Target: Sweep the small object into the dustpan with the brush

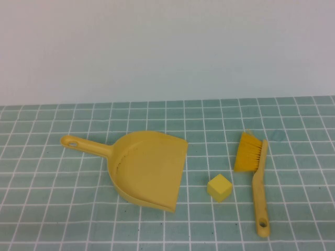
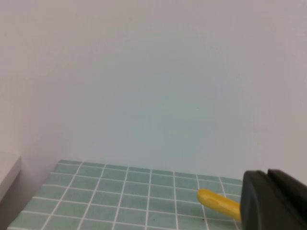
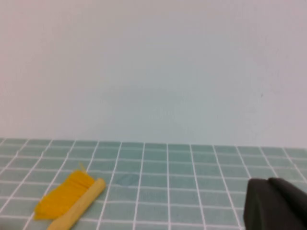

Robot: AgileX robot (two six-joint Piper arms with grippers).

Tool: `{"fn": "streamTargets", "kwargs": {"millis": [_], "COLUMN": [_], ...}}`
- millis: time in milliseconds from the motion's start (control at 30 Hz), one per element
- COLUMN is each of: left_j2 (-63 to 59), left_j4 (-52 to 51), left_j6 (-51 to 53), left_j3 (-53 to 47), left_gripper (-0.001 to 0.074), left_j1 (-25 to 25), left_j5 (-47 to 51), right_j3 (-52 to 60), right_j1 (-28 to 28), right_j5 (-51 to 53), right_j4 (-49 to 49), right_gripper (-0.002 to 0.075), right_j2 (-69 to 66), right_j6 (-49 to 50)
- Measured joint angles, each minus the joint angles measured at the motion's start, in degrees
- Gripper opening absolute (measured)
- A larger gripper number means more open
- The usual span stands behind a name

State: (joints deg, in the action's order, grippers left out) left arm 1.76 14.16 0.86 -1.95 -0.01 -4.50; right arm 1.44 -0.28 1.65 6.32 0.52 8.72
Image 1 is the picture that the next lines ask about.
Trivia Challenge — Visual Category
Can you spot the yellow plastic dustpan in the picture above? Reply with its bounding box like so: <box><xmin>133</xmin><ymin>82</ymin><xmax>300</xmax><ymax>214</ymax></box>
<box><xmin>60</xmin><ymin>130</ymin><xmax>189</xmax><ymax>214</ymax></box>

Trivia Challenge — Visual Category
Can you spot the green white-grid tablecloth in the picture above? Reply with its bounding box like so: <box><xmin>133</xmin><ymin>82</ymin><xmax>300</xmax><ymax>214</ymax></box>
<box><xmin>0</xmin><ymin>95</ymin><xmax>335</xmax><ymax>251</ymax></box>

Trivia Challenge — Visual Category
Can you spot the small yellow cube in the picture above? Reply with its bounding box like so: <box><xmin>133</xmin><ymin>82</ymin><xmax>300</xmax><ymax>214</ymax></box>
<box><xmin>207</xmin><ymin>173</ymin><xmax>233</xmax><ymax>203</ymax></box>

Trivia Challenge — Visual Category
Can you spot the yellow hand brush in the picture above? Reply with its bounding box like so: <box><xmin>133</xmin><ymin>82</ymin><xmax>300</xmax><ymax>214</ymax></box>
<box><xmin>233</xmin><ymin>128</ymin><xmax>271</xmax><ymax>238</ymax></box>

